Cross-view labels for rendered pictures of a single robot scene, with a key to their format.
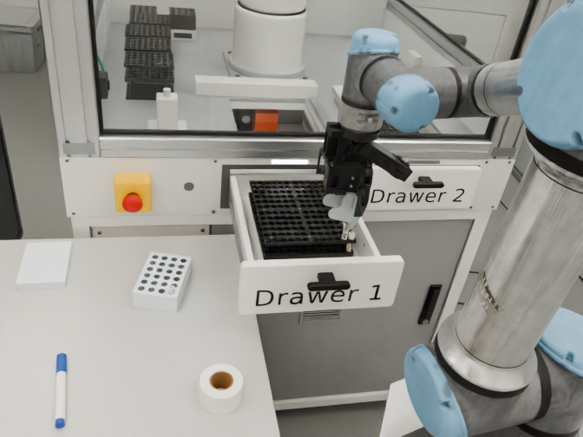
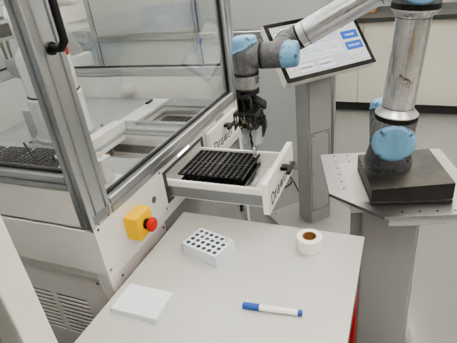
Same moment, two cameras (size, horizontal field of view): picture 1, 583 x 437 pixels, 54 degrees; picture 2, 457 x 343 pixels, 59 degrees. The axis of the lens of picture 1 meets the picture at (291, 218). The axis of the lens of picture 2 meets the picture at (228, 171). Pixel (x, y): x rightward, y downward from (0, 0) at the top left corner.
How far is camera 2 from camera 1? 0.89 m
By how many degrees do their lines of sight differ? 42
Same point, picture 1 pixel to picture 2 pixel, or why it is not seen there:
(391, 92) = (289, 49)
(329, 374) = not seen: hidden behind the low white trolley
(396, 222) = not seen: hidden behind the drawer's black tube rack
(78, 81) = (90, 162)
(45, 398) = (273, 320)
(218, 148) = (157, 164)
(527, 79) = not seen: outside the picture
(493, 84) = (310, 29)
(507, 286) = (414, 70)
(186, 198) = (155, 208)
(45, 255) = (135, 299)
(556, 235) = (425, 39)
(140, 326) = (236, 267)
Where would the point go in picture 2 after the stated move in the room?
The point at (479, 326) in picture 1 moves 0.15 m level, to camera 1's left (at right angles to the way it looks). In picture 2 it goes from (406, 96) to (387, 115)
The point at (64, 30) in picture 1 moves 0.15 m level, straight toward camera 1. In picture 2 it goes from (74, 128) to (136, 126)
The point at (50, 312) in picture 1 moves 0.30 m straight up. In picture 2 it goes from (194, 307) to (173, 202)
